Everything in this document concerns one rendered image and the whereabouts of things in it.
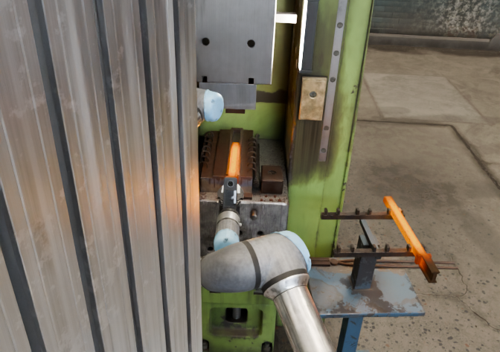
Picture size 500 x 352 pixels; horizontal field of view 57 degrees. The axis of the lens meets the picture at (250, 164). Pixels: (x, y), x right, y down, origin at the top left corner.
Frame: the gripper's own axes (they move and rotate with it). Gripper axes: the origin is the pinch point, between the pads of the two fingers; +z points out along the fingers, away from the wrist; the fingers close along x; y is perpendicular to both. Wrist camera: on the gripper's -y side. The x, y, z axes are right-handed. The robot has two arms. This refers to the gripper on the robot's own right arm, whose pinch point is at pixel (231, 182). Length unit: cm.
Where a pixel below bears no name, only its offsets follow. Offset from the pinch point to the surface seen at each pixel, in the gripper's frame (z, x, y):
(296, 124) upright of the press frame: 22.5, 24.3, -14.0
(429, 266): -33, 63, 8
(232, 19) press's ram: 8, -1, -56
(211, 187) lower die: 8.9, -8.2, 7.7
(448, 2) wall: 591, 300, 24
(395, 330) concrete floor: 26, 85, 102
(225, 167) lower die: 15.9, -3.1, 2.4
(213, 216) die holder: 3.1, -6.9, 17.4
